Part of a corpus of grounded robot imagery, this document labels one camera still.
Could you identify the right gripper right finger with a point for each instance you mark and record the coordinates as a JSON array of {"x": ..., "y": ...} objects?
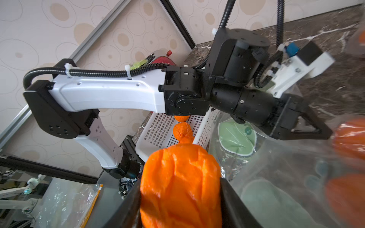
[{"x": 234, "y": 213}]

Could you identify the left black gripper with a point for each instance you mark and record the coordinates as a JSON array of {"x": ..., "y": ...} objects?
[{"x": 276, "y": 117}]

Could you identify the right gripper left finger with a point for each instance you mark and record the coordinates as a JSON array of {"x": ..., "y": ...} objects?
[{"x": 128, "y": 213}]

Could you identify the green-edged zip-top bag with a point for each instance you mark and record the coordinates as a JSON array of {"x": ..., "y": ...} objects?
[{"x": 305, "y": 183}]

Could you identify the orange taken out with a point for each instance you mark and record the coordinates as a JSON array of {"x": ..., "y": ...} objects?
[
  {"x": 180, "y": 188},
  {"x": 183, "y": 133}
]

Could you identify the green zip-top bag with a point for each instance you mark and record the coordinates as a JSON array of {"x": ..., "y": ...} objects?
[{"x": 233, "y": 145}]

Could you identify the orange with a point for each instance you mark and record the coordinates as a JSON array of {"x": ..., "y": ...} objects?
[{"x": 181, "y": 119}]

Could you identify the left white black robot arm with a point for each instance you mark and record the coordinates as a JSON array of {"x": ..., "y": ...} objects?
[{"x": 238, "y": 77}]

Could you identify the white perforated plastic basket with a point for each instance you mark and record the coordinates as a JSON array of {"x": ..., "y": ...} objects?
[{"x": 163, "y": 131}]

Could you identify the green plastic leaf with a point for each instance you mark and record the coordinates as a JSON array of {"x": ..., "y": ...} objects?
[{"x": 138, "y": 64}]

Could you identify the red dotted toaster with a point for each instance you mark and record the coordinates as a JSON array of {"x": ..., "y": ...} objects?
[{"x": 160, "y": 56}]

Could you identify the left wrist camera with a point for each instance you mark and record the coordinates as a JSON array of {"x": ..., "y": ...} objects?
[{"x": 303, "y": 63}]

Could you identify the diagonal aluminium rail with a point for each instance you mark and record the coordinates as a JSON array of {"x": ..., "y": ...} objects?
[{"x": 64, "y": 67}]

